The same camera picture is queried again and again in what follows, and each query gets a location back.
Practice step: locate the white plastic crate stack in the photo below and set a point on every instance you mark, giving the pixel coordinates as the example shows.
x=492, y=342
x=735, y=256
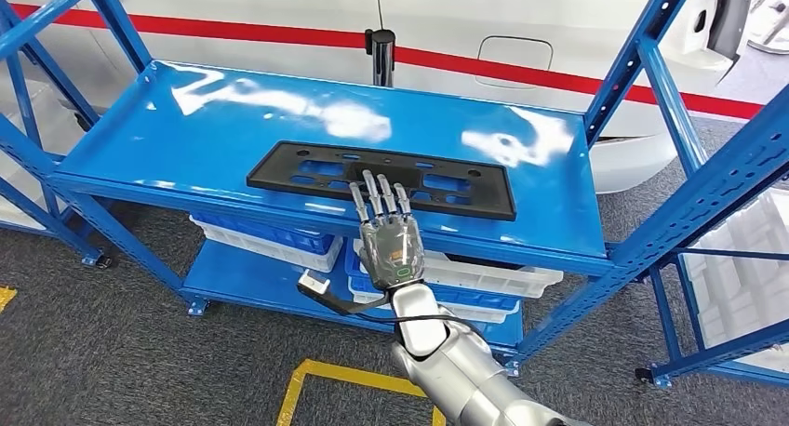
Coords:
x=739, y=275

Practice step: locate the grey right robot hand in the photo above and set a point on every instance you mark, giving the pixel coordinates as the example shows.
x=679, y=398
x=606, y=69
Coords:
x=391, y=250

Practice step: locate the white car body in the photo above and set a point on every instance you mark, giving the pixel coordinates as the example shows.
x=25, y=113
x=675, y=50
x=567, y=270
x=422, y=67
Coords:
x=246, y=4

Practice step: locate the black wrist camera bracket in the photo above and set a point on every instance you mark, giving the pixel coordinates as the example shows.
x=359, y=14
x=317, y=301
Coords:
x=351, y=306

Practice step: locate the black plastic plate frame part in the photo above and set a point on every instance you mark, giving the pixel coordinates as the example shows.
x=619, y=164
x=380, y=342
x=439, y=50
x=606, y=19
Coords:
x=493, y=195

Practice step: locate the blue metal shelf rack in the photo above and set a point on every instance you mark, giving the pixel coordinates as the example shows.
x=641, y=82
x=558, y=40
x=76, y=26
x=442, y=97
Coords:
x=665, y=312
x=49, y=221
x=216, y=133

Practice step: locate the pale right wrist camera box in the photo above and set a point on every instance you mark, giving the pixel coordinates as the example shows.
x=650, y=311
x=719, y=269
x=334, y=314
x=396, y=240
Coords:
x=313, y=283

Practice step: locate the black stanchion post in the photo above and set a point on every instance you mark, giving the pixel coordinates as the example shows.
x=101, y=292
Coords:
x=382, y=59

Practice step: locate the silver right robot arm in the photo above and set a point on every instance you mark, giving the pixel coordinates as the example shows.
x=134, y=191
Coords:
x=468, y=374

